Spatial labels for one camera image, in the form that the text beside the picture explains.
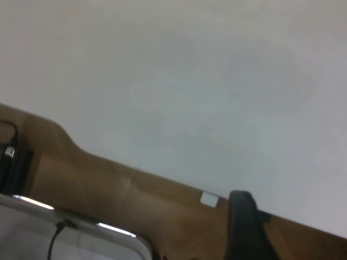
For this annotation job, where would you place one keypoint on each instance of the glossy white metal casing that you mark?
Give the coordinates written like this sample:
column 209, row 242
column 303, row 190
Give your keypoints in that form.
column 27, row 233

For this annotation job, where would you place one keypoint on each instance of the small white square tag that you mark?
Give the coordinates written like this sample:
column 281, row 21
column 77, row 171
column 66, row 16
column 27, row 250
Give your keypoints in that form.
column 209, row 199

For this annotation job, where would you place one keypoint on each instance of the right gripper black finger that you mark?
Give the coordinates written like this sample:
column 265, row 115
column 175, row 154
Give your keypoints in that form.
column 244, row 230

